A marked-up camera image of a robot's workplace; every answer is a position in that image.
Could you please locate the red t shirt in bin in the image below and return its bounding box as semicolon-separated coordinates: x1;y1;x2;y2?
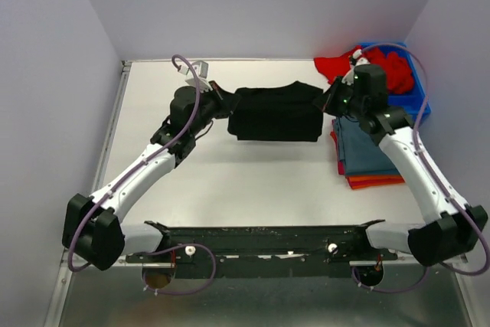
313;45;415;95

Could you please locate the folded teal t shirt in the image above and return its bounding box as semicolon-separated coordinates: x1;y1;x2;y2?
332;117;399;176

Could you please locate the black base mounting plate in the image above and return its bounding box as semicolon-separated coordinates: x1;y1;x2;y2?
126;225;397;279

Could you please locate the aluminium rail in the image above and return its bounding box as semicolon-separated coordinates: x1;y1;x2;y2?
89;60;132;194
60;246;469;267

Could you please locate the aluminium left side rail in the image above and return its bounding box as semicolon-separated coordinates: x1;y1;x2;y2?
89;60;132;194

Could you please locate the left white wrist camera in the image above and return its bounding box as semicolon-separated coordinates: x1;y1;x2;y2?
179;60;211;93

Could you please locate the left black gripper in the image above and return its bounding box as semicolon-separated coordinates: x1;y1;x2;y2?
189;80;240;136

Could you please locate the folded magenta t shirt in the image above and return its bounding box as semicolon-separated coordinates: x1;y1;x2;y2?
337;161;345;175

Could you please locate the blue plastic bin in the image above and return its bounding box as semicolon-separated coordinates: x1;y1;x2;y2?
360;42;425;121

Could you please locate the black floral t shirt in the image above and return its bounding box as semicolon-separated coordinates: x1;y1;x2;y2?
227;81;323;142

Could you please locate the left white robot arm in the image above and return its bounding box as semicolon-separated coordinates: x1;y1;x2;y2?
62;82;240;272

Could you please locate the purple cable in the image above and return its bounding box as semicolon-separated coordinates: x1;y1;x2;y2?
67;54;217;297
350;42;490;294

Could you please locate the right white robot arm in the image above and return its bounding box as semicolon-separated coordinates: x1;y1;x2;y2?
314;64;489;267

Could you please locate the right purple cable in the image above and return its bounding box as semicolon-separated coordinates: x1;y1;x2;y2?
350;42;490;294

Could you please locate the aluminium front rail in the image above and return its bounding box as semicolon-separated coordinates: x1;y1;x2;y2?
60;246;469;267

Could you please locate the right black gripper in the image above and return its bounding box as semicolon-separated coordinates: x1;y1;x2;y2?
315;74;366;118

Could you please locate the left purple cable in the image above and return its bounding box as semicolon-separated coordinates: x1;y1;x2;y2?
67;54;217;297

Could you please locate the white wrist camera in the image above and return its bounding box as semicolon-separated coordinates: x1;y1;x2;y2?
341;48;370;85
179;60;211;93

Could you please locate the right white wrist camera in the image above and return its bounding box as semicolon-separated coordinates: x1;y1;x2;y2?
341;48;370;85

